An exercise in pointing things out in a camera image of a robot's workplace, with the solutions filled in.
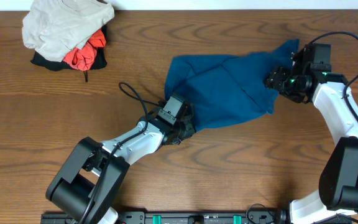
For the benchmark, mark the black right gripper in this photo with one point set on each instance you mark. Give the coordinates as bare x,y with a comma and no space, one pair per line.
276,79

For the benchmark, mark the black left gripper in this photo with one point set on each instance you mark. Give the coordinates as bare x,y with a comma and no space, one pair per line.
191,129

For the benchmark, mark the teal blue t-shirt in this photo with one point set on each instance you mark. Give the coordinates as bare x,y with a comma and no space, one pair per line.
226,90

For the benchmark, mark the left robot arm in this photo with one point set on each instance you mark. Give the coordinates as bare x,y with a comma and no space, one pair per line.
88,181

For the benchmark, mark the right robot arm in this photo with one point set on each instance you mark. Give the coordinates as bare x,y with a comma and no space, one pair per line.
337,192

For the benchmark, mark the red-orange garment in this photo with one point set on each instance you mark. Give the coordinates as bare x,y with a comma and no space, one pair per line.
91,56

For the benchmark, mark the black garment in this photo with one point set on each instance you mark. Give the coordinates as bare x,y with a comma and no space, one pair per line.
57,66

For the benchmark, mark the beige crumpled garment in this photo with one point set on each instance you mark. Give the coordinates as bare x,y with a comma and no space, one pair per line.
55,27

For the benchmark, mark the black mounting rail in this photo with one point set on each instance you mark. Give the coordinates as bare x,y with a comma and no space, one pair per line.
256,215

